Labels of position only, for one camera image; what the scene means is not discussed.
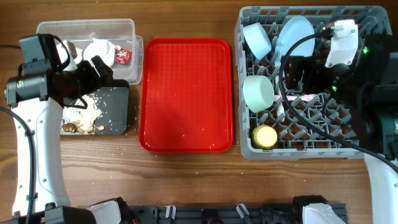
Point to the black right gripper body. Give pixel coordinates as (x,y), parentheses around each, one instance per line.
(336,81)

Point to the white plastic spoon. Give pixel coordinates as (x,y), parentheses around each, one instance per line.
(280,109)

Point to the black waste tray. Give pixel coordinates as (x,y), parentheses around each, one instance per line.
(114,102)

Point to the grey dishwasher rack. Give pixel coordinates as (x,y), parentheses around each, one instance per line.
(295,141)

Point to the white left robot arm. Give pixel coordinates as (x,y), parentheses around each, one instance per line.
(35,99)

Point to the large crumpled white napkin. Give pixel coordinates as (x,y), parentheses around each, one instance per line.
(102,48)

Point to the mint green bowl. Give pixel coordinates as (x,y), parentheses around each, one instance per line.
(258,93)

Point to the light blue plate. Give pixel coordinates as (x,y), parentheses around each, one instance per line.
(295,29)

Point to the red snack wrapper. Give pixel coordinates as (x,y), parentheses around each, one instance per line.
(122,55)

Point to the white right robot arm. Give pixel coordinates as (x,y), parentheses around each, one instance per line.
(369,91)

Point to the rice and food leftovers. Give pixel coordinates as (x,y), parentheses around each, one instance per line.
(81,121)

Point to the white plastic fork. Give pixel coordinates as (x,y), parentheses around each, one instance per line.
(306,98)

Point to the clear plastic waste bin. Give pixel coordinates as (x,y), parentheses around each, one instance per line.
(119,32)

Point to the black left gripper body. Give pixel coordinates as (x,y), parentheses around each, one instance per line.
(85,80)

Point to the light blue food bowl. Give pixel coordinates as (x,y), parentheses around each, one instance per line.
(257,40)

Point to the yellow plastic cup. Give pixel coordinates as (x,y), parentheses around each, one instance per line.
(264,136)

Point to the red serving tray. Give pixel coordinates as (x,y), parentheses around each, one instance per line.
(187,96)

